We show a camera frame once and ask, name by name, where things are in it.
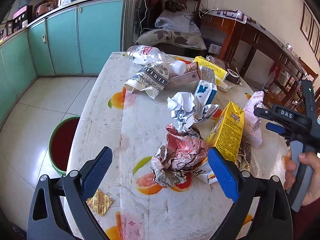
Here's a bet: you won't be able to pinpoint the small gold sachet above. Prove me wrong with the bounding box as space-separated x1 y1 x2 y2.
86 189 112 217

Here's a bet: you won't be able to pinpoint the teal kitchen cabinets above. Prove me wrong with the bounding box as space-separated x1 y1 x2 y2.
1 0 123 122

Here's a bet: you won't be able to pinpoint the red bin with green rim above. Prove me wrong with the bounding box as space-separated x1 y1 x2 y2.
48 115 80 177

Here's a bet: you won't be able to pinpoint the black white paper cup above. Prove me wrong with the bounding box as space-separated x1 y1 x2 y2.
124 61 169 99

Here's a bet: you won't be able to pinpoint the wooden dining chair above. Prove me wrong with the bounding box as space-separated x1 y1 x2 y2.
298 57 319 92

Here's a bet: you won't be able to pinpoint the crumpled pink paper wrapper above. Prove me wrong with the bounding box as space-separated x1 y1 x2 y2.
151 124 208 187

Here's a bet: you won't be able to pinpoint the fruit print tablecloth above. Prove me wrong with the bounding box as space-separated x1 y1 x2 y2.
63 52 291 240

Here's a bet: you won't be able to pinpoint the crushed clear plastic bottle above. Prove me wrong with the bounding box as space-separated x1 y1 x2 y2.
126 45 188 77

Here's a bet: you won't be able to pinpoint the blue white small carton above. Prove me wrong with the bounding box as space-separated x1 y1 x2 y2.
194 66 217 105

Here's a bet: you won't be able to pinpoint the yellow open cardboard box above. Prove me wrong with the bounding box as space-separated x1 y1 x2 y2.
193 56 234 92

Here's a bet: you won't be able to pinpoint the yellow drink carton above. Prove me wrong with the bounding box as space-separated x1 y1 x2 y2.
206 101 245 163

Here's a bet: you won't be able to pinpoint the person's right hand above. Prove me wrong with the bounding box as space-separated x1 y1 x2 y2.
284 151 319 212

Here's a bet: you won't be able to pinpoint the patterned beige cushion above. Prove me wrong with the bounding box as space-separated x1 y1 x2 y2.
136 29 206 50

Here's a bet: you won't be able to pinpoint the rose gold cardboard box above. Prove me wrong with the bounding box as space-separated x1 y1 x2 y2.
164 62 201 90

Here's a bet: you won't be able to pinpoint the dark brown snack bag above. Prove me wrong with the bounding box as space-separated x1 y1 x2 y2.
206 55 241 85

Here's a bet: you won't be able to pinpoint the pink white milk carton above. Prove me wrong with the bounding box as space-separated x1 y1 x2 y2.
243 91 264 148

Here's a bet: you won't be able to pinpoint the crumpled silver white wrapper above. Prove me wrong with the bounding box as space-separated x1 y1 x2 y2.
167 92 219 132

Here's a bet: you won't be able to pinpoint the dark wooden sideboard table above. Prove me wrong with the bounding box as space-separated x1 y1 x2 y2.
199 9 307 109

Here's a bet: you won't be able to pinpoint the framed wall pictures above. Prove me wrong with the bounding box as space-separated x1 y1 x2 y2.
300 3 319 63

